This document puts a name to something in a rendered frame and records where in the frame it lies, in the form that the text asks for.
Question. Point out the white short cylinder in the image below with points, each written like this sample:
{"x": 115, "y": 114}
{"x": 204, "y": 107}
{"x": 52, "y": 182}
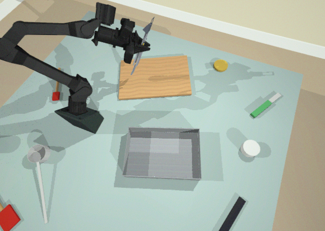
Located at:
{"x": 250, "y": 148}

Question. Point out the grey metal ladle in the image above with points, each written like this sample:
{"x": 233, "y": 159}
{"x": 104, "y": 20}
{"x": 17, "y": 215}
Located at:
{"x": 39, "y": 154}

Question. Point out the gold round disc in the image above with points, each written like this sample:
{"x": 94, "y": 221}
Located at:
{"x": 220, "y": 65}

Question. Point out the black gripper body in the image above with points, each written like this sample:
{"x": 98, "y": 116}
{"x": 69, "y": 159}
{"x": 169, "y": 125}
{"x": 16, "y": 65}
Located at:
{"x": 127, "y": 47}

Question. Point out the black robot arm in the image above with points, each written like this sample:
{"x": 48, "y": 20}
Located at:
{"x": 80, "y": 88}

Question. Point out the wooden board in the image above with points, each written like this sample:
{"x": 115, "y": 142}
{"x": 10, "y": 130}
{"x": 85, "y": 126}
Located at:
{"x": 155, "y": 77}

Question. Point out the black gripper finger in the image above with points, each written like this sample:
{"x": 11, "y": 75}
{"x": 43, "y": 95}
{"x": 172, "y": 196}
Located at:
{"x": 140, "y": 48}
{"x": 139, "y": 40}

